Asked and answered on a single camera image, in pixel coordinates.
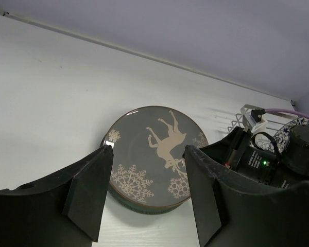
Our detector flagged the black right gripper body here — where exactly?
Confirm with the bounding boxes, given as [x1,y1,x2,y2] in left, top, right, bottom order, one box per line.
[200,127,252,167]

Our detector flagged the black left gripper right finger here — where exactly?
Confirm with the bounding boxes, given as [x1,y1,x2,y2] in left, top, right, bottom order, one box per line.
[184,146,309,246]

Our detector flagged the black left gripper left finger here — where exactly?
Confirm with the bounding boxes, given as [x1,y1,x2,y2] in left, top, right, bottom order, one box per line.
[0,145,113,246]

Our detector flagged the dark blue patterned plate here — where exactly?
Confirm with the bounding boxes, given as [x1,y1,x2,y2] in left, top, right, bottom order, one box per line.
[273,117,309,153]

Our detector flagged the grey crane pattern plate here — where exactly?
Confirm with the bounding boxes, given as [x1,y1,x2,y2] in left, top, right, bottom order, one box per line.
[102,105,208,208]

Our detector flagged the teal blue plate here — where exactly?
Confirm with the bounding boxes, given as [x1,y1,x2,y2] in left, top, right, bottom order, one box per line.
[108,185,183,215]

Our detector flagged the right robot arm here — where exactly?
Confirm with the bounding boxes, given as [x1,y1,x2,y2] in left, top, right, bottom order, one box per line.
[201,125,309,189]

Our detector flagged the metal wire dish rack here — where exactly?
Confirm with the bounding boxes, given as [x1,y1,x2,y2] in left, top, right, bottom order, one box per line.
[227,104,284,133]

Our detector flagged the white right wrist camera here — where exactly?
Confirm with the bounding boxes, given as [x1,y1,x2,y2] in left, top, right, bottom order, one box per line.
[242,108,268,134]

